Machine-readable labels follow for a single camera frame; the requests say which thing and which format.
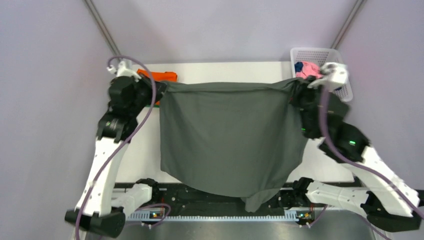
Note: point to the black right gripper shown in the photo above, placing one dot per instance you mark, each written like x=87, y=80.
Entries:
x=302, y=88

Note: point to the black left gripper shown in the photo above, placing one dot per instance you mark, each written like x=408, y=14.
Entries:
x=147, y=82

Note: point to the grey t-shirt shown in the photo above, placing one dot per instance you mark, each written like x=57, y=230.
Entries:
x=231, y=139

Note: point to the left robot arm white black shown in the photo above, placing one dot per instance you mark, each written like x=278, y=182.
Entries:
x=96, y=211

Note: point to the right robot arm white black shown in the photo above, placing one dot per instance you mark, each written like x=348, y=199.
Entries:
x=386, y=202

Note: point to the pink crumpled t-shirt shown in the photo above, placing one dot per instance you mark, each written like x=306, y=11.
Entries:
x=310, y=69

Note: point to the white plastic laundry basket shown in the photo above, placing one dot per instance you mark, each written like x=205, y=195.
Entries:
x=320, y=56

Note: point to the folded orange t-shirt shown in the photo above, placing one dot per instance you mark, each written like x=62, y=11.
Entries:
x=160, y=76

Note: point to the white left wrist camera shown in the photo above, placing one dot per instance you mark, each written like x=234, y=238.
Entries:
x=124, y=69

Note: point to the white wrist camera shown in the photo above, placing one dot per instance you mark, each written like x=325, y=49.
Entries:
x=334, y=76
x=124, y=69

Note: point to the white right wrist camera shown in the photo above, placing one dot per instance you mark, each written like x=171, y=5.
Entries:
x=334, y=76

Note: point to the aluminium frame post left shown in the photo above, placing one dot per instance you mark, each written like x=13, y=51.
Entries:
x=102, y=27

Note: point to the aluminium frame post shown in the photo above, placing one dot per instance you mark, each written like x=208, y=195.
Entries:
x=102, y=27
x=356, y=9

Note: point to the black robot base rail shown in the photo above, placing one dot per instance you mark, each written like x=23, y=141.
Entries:
x=187, y=201

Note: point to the aluminium frame post right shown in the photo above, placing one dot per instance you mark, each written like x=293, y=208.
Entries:
x=356, y=9

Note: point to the white slotted cable duct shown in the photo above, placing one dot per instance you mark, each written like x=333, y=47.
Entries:
x=288, y=216

